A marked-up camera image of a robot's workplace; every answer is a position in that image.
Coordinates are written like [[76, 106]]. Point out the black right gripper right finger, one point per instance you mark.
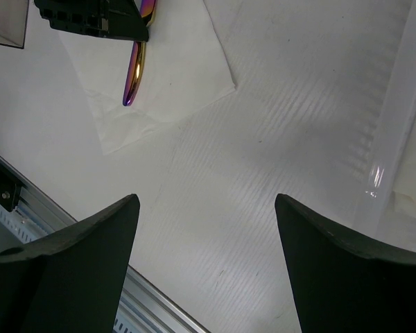
[[342, 280]]

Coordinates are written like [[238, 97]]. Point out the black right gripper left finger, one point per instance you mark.
[[70, 280]]

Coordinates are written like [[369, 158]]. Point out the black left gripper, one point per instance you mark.
[[118, 19]]

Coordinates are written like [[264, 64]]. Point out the iridescent rainbow steak knife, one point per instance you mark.
[[138, 55]]

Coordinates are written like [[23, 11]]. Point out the white paper napkin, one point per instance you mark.
[[185, 70]]

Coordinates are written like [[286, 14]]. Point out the clear acrylic tray box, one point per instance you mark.
[[13, 23]]

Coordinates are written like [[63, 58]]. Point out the white perforated plastic basket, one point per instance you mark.
[[374, 215]]

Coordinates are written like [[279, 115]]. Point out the aluminium front rail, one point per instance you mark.
[[147, 307]]

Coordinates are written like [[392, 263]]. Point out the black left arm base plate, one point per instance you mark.
[[10, 186]]

